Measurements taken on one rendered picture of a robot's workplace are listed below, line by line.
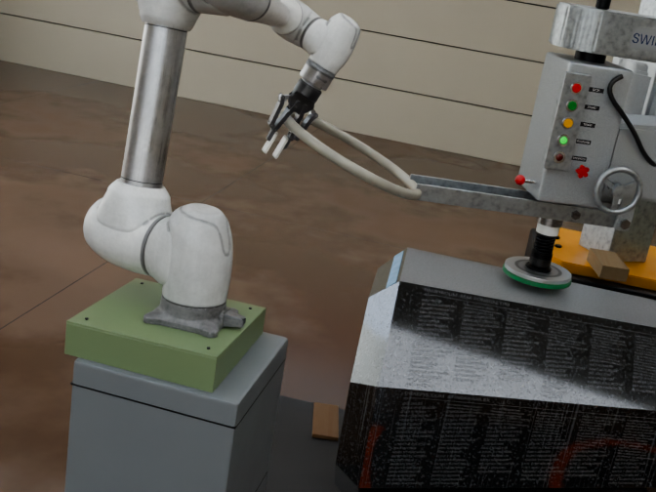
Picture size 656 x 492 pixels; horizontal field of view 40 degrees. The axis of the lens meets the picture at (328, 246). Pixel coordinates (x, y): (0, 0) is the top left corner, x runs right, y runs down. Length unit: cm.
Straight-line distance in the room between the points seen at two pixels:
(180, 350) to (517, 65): 709
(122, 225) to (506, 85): 695
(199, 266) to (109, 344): 26
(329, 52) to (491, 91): 638
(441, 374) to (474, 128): 640
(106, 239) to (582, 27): 144
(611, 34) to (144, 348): 156
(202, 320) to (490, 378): 95
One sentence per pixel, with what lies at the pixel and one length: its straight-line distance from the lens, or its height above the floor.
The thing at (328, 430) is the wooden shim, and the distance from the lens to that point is 353.
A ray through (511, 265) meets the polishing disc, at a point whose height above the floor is 90.
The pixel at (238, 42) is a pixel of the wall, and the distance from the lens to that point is 936.
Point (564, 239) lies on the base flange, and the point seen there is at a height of 78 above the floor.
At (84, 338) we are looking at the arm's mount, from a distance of 214.
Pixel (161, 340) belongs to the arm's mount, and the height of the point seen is 89.
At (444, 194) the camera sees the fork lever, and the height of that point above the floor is 111.
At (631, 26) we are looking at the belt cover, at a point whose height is 168.
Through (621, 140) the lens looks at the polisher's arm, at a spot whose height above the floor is 136.
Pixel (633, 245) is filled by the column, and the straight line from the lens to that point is 371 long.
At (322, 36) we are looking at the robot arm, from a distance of 257.
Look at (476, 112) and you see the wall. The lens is 892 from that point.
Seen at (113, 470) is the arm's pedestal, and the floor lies 55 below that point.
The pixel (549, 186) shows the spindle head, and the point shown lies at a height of 119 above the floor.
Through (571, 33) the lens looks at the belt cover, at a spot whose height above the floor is 163.
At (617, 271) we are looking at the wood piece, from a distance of 345.
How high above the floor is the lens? 179
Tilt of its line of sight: 19 degrees down
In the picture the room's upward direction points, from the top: 9 degrees clockwise
